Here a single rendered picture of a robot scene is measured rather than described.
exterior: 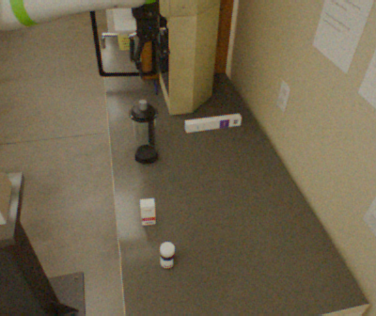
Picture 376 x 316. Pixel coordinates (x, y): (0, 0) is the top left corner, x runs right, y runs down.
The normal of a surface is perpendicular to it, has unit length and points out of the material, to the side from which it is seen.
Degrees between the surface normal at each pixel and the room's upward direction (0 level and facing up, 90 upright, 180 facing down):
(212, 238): 1
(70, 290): 0
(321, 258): 0
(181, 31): 90
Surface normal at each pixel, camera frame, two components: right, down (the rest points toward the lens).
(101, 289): 0.03, -0.74
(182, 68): 0.22, 0.66
